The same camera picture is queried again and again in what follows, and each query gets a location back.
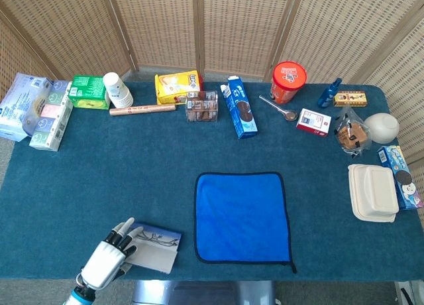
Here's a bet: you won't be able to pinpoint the yellow cracker box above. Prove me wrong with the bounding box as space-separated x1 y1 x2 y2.
154 70 204 105

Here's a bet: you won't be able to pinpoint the small yellow brown box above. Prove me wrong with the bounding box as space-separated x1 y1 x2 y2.
333 90 369 107

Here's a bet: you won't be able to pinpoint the light blue cartoon cookie box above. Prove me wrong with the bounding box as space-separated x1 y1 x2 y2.
378 145 424 210

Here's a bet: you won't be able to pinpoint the clear box of brown cookies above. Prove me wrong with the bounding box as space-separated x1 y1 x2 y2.
185 90 219 123

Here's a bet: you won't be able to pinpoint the blue cloth with black edge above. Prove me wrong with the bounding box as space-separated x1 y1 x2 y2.
193 171 297 275

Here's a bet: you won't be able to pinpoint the white bowl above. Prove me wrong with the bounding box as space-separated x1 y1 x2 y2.
364 113 400 145

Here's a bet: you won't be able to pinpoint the woven folding screen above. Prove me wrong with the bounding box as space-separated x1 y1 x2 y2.
0 0 424 166

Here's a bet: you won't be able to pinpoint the wooden rolling pin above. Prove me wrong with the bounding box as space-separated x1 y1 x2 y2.
109 103 177 117

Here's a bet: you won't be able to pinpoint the beige takeaway container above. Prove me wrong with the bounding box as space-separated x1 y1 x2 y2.
347 164 400 223

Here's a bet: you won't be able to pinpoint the metal spoon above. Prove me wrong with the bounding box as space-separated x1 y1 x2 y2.
258 95 299 122

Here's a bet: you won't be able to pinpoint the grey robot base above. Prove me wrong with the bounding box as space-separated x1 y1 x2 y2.
131 280 276 305

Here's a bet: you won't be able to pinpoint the blue sandwich cookie box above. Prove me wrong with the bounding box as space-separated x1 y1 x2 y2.
221 75 258 140

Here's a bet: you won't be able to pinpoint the black wire eyeglasses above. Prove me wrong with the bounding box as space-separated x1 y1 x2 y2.
137 229 182 247

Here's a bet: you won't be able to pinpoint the small red white box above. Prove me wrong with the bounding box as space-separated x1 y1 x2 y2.
295 107 332 137

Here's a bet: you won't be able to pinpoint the blue folding glasses case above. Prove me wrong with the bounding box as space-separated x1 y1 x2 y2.
125 222 183 275

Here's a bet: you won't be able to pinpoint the large blue white tissue pack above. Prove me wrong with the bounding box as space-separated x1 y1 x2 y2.
0 72 54 143

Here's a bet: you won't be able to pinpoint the stack of white paper cups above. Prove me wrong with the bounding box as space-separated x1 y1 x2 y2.
102 72 134 109

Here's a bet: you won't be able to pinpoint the orange instant noodle tub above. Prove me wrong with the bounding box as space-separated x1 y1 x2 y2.
270 60 308 105

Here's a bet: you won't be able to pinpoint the green tissue box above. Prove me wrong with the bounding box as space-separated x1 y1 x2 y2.
68 74 111 111

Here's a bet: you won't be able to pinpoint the teal table mat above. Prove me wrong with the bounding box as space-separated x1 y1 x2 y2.
0 81 424 282

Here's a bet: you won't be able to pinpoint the pastel tissue multipack box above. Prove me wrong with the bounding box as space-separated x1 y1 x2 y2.
28 80 74 153

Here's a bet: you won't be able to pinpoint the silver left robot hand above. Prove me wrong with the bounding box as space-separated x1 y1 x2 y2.
75 217 145 292

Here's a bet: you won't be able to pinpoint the clear bag of cookies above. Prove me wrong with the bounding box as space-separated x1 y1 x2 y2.
333 106 372 158

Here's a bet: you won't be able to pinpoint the blue spray bottle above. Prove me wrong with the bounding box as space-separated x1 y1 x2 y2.
317 78 343 109

